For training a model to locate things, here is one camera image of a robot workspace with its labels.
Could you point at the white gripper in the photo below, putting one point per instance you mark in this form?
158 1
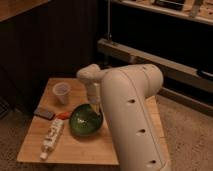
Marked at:
93 95

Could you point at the green ceramic bowl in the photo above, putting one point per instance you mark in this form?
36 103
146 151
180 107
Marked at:
84 121

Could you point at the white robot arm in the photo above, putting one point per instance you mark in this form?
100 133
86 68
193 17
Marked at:
122 94

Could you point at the orange red block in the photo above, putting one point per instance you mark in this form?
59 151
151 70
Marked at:
63 115

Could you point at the wooden table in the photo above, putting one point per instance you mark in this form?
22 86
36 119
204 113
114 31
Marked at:
96 149

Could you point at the clear plastic cup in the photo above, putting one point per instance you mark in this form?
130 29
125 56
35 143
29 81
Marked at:
61 90

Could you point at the white plastic bottle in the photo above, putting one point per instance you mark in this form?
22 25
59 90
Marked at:
51 138

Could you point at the grey sponge block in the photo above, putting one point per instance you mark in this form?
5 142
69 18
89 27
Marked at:
44 113

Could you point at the grey metal beam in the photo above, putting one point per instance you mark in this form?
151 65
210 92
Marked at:
178 72

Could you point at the vertical metal pole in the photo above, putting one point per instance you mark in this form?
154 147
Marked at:
108 20

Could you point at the wooden shelf with items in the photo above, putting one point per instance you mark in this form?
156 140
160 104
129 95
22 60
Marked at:
194 10

